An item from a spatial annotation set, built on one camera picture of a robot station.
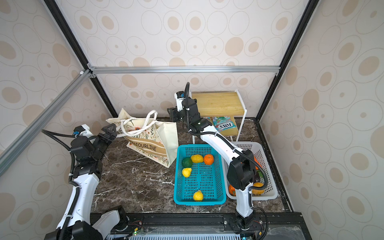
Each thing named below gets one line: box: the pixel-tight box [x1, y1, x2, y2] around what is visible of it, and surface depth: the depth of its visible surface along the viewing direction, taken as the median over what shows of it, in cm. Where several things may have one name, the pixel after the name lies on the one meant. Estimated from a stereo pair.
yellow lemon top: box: [190, 154, 204, 163], surface depth 94 cm
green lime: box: [182, 157, 193, 168], surface depth 91 cm
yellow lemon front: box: [193, 190, 204, 202], surface depth 80 cm
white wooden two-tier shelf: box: [191, 89, 248, 142], surface depth 85 cm
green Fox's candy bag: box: [212, 116, 237, 132], surface depth 96 cm
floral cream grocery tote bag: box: [106, 108, 179, 169], surface depth 87 cm
